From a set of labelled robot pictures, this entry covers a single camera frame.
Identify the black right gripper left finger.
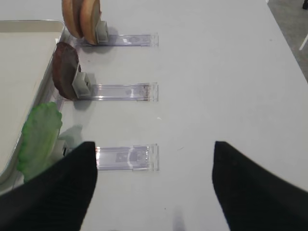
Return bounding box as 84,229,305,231
0,141,98,231

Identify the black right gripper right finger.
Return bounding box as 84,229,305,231
212,141,308,231

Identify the upright green lettuce leaf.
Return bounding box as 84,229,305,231
17,102,63,183

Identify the clear lettuce rack right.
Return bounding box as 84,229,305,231
57,138,160,172

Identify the upright brown meat patty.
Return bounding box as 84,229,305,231
52,41,82,101

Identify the clear patty rack right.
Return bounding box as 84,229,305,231
72,72,159,102

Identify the white metal tray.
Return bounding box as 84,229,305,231
0,20,65,183

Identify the clear bun rack right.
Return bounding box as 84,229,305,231
77,21,159,47

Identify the bun slice outer right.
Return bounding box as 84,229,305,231
62,0,83,39

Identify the bun slice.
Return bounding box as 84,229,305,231
80,0,101,45
62,0,83,39

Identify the bun slice inner right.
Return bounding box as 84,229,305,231
80,0,101,45

